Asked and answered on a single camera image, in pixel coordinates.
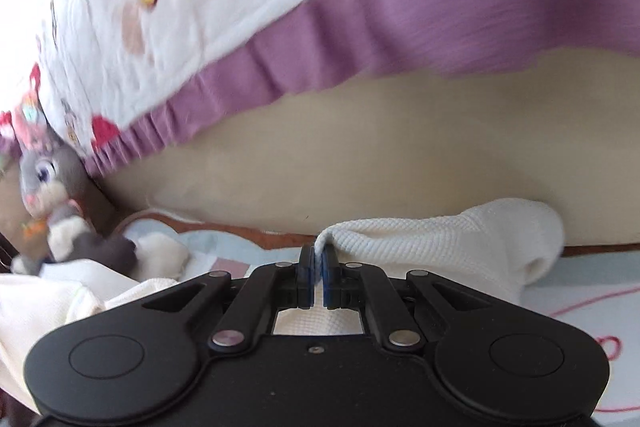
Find beige bed base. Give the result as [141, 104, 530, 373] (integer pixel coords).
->
[103, 50, 639, 246]

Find grey rabbit plush toy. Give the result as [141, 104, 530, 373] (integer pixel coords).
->
[11, 128, 190, 282]

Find checked floor mat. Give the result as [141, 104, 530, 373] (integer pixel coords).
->
[116, 211, 639, 426]

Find white quilt with purple frill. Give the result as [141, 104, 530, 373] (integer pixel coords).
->
[0, 0, 640, 178]

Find pink plush toy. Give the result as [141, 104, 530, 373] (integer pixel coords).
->
[1, 91, 51, 158]

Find white knit garment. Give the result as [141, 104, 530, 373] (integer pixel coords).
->
[1, 198, 564, 410]

